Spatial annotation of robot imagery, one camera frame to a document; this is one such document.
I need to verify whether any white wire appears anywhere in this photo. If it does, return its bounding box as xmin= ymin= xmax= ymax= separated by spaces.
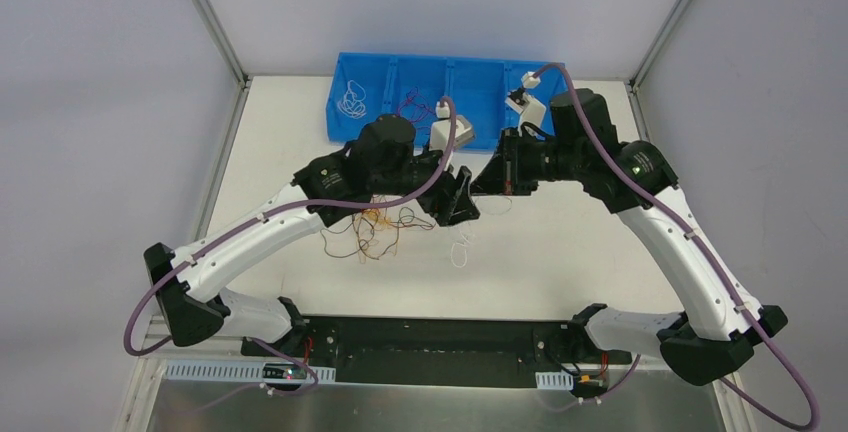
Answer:
xmin=336 ymin=77 xmax=369 ymax=120
xmin=450 ymin=195 xmax=515 ymax=269

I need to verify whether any red orange wire bundle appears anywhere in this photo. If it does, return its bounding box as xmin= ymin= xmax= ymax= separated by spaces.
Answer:
xmin=319 ymin=193 xmax=437 ymax=263

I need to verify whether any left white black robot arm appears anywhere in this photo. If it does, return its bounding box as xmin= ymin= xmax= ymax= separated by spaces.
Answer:
xmin=144 ymin=114 xmax=480 ymax=357

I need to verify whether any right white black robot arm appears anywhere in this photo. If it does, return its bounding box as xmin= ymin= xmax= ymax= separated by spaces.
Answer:
xmin=470 ymin=88 xmax=788 ymax=386

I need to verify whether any blue four-compartment plastic bin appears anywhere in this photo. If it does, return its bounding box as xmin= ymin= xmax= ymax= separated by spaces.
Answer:
xmin=325 ymin=52 xmax=543 ymax=151

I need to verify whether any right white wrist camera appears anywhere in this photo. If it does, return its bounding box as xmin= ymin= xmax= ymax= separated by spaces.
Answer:
xmin=505 ymin=71 xmax=547 ymax=127

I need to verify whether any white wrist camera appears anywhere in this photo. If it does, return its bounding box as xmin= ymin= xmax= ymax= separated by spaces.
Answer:
xmin=427 ymin=105 xmax=476 ymax=152
xmin=505 ymin=71 xmax=547 ymax=127

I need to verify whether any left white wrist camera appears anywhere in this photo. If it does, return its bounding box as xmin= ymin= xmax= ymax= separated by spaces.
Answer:
xmin=427 ymin=105 xmax=476 ymax=152

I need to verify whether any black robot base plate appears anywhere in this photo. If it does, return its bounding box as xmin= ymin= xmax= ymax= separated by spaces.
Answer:
xmin=270 ymin=315 xmax=632 ymax=388

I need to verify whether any right white slotted cable duct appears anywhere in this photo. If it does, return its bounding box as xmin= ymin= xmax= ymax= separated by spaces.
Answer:
xmin=535 ymin=371 xmax=574 ymax=391

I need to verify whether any white slotted cable duct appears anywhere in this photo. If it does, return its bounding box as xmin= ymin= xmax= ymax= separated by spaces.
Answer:
xmin=535 ymin=371 xmax=574 ymax=391
xmin=164 ymin=359 xmax=336 ymax=385

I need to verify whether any left white slotted cable duct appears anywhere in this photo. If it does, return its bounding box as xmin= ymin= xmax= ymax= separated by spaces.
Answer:
xmin=164 ymin=359 xmax=336 ymax=385

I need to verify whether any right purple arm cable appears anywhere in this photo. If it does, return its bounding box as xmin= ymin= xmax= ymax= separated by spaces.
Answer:
xmin=533 ymin=62 xmax=821 ymax=432

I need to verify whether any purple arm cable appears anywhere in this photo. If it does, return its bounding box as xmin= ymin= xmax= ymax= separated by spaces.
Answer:
xmin=123 ymin=96 xmax=458 ymax=357
xmin=533 ymin=62 xmax=821 ymax=432

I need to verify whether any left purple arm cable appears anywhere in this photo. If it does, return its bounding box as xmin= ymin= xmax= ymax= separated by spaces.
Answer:
xmin=123 ymin=96 xmax=458 ymax=357

